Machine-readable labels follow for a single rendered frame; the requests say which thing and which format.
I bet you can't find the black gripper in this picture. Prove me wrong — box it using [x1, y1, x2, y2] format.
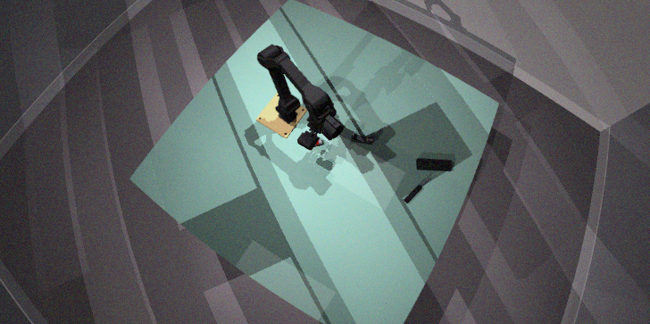
[297, 117, 320, 150]

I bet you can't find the black-handled screwdriver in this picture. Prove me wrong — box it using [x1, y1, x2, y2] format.
[404, 177, 429, 204]

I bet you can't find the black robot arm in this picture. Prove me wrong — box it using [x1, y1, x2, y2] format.
[257, 44, 344, 140]

